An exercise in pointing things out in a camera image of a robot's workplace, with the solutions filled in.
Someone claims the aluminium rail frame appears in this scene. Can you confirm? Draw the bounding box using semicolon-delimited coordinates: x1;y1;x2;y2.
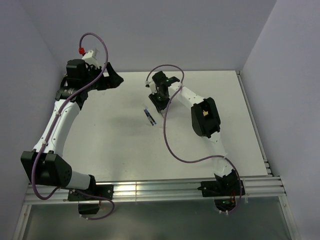
14;70;301;240

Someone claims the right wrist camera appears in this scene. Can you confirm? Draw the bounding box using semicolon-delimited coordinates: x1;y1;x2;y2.
144;80;156;89

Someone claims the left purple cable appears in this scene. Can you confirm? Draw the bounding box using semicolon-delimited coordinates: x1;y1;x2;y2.
31;32;116;221

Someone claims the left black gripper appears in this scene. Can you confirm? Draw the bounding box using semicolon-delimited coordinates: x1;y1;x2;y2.
82;62;123;92

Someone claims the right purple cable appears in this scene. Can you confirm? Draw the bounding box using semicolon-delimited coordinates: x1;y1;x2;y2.
146;64;243;214

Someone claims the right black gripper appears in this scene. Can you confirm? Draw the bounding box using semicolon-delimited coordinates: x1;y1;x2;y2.
148;89;171;113

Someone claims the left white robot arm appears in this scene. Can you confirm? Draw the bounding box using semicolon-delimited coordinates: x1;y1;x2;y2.
20;59;124;200

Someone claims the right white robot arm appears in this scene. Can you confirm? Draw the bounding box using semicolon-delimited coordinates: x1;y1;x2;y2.
145;71;243;196

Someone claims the purple cable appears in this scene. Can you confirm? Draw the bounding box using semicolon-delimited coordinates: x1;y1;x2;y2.
31;32;116;221
146;64;243;214

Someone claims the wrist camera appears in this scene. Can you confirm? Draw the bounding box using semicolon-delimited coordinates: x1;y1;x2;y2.
78;47;99;68
144;80;156;89

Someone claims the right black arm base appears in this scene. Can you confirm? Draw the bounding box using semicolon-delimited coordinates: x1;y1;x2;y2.
197;179;246;215

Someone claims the blue barrel pen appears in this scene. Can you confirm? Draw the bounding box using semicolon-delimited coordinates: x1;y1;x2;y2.
143;108;157;126

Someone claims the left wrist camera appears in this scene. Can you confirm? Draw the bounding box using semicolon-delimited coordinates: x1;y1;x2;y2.
78;47;99;68

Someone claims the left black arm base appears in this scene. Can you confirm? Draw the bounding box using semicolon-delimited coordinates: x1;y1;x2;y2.
67;184;115;220

